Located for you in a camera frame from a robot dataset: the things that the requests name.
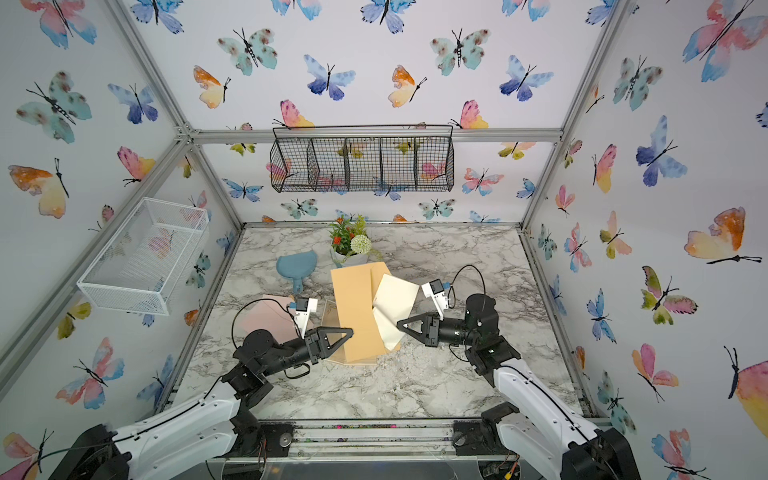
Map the white letter paper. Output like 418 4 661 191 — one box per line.
372 274 420 351

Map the pink envelope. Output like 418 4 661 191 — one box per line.
234 295 298 344

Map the brown kraft envelope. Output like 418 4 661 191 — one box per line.
331 262 400 366

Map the cream letter paper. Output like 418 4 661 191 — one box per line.
321 300 345 335

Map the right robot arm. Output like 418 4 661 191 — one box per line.
397 281 640 479

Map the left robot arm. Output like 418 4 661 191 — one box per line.
50 327 354 479

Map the blue dustpan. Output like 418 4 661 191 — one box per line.
276 251 318 296

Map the potted artificial flower plant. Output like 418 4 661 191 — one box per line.
330 214 383 268

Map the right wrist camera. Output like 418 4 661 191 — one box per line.
421 279 450 320

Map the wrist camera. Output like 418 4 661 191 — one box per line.
421 279 450 320
293 297 318 337

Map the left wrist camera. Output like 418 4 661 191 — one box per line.
293 297 318 337

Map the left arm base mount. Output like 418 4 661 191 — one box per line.
230 422 295 460

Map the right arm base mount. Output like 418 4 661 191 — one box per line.
451 402 536 456

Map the white mesh wall basket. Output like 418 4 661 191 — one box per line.
76 197 209 316

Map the black wire wall basket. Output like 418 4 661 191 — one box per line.
267 124 455 195

